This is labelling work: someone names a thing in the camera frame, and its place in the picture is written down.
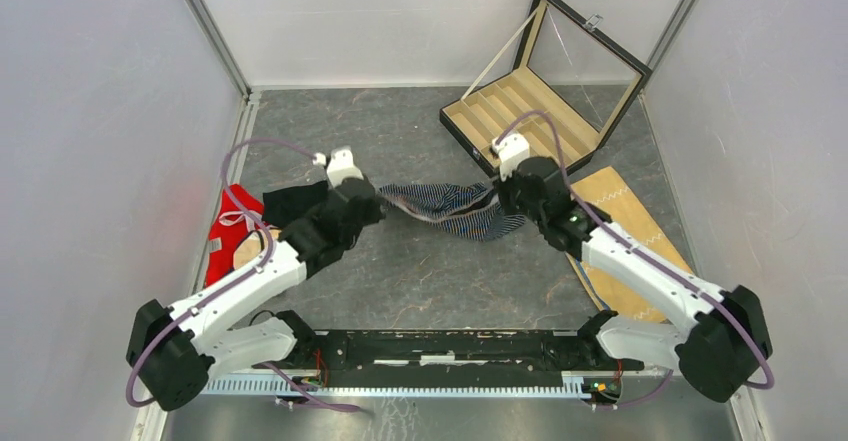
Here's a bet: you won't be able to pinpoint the black compartment box glass lid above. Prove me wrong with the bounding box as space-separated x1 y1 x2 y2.
439 0 652 176

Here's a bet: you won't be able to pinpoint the blue striped boxer shorts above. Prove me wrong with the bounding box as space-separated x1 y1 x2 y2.
378 183 526 242

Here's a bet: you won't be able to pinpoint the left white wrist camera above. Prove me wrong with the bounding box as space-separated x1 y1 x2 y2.
312 146 365 188

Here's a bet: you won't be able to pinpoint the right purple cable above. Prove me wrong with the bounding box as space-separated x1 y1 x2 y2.
492 109 776 410

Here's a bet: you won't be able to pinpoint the beige underwear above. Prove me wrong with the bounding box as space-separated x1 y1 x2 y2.
232 228 280 270

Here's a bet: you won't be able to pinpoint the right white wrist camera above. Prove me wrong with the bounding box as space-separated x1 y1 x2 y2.
491 133 530 181

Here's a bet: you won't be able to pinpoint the tan cloth mat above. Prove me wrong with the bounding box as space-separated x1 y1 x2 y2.
569 167 691 323

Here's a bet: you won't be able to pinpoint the purple cable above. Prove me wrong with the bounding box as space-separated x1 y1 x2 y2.
124 137 319 410
492 109 776 410

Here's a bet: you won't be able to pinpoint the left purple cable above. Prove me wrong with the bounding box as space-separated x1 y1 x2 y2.
124 137 319 410

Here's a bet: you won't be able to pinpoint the red underwear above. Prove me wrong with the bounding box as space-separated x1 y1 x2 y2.
204 184 264 287

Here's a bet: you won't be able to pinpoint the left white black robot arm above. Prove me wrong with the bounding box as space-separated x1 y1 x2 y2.
125 178 383 411

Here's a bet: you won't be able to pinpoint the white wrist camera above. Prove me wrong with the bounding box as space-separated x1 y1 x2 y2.
491 133 530 181
312 146 365 188

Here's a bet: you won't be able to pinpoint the black underwear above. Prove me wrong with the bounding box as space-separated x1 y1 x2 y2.
262 180 329 228

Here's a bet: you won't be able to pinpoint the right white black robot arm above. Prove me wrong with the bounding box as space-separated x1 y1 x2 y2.
495 156 776 402

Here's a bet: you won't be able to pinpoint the white cable tray strip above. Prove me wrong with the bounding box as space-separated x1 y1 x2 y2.
201 373 591 401

